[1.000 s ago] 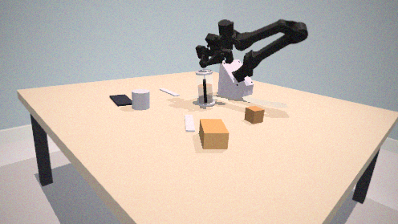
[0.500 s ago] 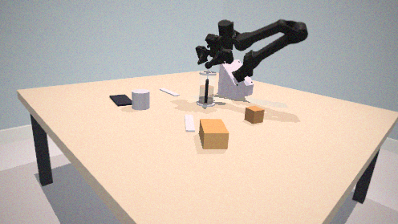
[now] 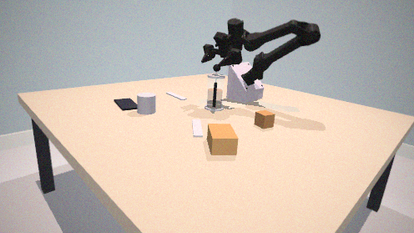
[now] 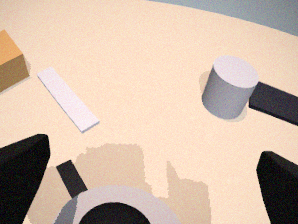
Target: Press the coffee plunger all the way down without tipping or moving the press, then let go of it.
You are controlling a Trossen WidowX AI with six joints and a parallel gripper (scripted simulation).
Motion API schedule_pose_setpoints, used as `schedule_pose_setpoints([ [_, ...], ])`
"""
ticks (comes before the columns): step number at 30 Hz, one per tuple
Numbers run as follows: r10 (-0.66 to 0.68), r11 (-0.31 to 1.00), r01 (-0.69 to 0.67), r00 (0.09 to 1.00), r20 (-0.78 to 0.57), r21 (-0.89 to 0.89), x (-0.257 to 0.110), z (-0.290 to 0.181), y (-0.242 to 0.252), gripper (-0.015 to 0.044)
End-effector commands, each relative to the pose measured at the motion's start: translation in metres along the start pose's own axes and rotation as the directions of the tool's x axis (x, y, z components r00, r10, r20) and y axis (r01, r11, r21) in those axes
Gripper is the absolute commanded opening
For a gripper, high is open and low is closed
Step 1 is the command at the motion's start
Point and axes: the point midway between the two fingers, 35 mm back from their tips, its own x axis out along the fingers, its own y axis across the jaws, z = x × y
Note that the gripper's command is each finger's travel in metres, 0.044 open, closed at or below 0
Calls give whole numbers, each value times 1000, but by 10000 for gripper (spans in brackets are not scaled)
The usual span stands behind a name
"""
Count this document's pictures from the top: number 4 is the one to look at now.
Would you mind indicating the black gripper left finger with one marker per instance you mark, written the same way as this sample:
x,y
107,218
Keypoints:
x,y
22,167

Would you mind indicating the white flat bar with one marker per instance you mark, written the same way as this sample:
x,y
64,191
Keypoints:
x,y
78,113

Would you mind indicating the orange block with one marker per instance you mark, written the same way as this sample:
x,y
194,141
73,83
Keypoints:
x,y
12,63

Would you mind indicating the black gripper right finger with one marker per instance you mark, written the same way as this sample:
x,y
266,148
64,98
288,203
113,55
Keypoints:
x,y
278,180

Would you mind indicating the dark grey flat rectangular slab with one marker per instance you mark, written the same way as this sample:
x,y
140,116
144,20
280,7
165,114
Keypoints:
x,y
274,102

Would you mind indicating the grey cylinder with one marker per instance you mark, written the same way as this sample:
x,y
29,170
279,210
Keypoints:
x,y
229,86

